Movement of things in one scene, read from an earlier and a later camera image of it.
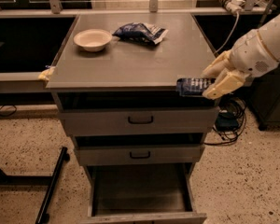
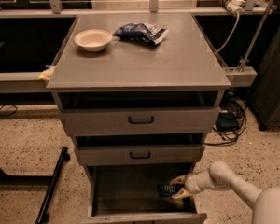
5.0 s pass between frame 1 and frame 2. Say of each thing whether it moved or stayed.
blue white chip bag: stayed
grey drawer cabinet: stayed
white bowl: stayed
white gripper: moved
